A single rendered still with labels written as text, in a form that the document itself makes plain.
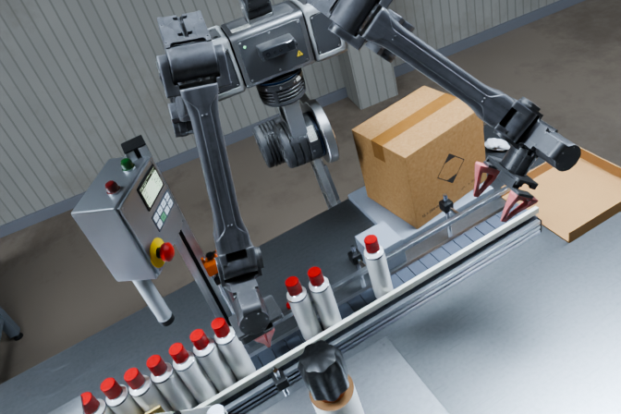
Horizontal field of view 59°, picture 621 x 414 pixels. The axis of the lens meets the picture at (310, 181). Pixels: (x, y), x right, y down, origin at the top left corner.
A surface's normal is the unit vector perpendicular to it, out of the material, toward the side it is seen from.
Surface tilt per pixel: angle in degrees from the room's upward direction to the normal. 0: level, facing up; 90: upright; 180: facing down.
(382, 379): 0
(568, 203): 0
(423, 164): 90
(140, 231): 90
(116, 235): 90
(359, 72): 90
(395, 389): 0
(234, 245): 78
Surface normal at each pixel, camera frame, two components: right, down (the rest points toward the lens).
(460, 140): 0.55, 0.39
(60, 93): 0.33, 0.51
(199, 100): 0.30, 0.32
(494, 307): -0.25, -0.77
